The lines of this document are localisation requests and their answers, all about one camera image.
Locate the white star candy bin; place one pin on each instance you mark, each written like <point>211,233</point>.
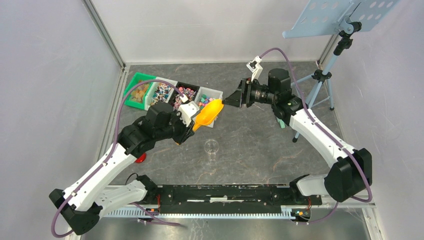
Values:
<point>205,96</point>

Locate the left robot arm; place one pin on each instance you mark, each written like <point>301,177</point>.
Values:
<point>85,202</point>

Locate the green candy bin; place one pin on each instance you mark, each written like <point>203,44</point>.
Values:
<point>137,98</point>

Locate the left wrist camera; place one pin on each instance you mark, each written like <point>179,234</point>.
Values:
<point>188,109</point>

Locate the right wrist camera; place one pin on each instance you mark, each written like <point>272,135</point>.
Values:
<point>255,67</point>

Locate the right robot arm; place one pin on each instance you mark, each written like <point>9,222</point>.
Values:
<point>350,169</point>

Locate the white lollipop bin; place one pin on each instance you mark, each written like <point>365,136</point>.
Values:
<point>157,92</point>

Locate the aluminium frame post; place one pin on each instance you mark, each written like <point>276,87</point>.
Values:
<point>101,27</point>

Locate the orange plastic scoop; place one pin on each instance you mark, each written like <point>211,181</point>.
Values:
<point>208,114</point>

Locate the red jar lid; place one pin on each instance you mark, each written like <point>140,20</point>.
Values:
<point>141,158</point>

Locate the black swirl lollipop bin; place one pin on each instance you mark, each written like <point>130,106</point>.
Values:
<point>189,90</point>

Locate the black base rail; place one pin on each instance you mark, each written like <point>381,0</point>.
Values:
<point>226,199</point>

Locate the clear plastic jar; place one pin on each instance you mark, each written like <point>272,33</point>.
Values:
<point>211,146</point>

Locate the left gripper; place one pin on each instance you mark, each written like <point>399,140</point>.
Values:
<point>186,132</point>

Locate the blue music stand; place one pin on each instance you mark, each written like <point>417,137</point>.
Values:
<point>339,19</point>

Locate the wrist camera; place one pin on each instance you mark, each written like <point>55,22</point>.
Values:
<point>188,109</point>
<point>255,67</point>

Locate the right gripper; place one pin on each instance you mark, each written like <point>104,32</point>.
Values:
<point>246,86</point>

